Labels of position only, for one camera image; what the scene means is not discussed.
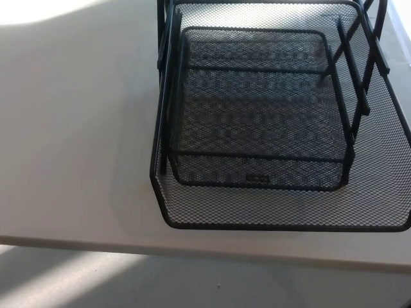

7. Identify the large black mesh drawer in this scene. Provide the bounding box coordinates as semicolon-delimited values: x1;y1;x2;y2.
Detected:
149;0;411;233

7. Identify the small black mesh tray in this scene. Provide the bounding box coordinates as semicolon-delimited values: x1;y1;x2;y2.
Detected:
169;26;356;194

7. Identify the black wire rack frame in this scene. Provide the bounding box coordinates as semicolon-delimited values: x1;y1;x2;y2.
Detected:
155;0;391;176

